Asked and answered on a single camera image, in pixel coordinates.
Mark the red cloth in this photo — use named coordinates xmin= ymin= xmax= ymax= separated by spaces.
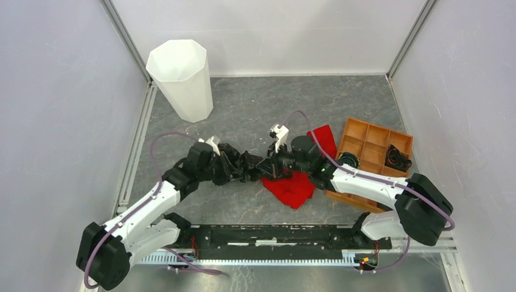
xmin=260 ymin=124 xmax=336 ymax=209

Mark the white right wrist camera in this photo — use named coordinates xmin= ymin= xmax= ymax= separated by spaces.
xmin=270 ymin=124 xmax=289 ymax=153

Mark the dark rolled sock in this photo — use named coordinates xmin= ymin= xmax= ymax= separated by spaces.
xmin=338 ymin=151 xmax=360 ymax=169

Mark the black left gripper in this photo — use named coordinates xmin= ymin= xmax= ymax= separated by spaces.
xmin=197 ymin=151 xmax=243 ymax=186

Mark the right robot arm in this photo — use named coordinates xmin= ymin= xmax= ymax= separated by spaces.
xmin=256 ymin=136 xmax=455 ymax=248

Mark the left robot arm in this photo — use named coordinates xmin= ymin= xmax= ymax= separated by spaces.
xmin=75 ymin=139 xmax=233 ymax=290

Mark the black cable bundle in tray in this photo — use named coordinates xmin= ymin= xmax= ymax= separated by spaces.
xmin=384 ymin=144 xmax=413 ymax=173

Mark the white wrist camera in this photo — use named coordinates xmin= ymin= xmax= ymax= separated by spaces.
xmin=270 ymin=124 xmax=289 ymax=153
xmin=198 ymin=136 xmax=220 ymax=156

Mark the white octagonal trash bin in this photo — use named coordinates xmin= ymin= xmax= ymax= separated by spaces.
xmin=146 ymin=40 xmax=214 ymax=123

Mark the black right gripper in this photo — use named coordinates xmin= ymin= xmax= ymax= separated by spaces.
xmin=257 ymin=139 xmax=311 ymax=177

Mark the white toothed cable strip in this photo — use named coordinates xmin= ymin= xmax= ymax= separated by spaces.
xmin=139 ymin=249 xmax=371 ymax=268

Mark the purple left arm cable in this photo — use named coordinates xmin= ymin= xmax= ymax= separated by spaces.
xmin=83 ymin=132 xmax=200 ymax=290

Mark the black plastic trash bag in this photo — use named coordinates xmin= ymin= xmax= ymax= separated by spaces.
xmin=219 ymin=143 xmax=263 ymax=183

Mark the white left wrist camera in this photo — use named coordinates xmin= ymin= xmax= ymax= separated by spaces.
xmin=198 ymin=136 xmax=220 ymax=156

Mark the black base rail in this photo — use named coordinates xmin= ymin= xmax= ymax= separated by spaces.
xmin=164 ymin=213 xmax=392 ymax=260

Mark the orange compartment tray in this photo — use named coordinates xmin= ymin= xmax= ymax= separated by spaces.
xmin=325 ymin=117 xmax=414 ymax=213

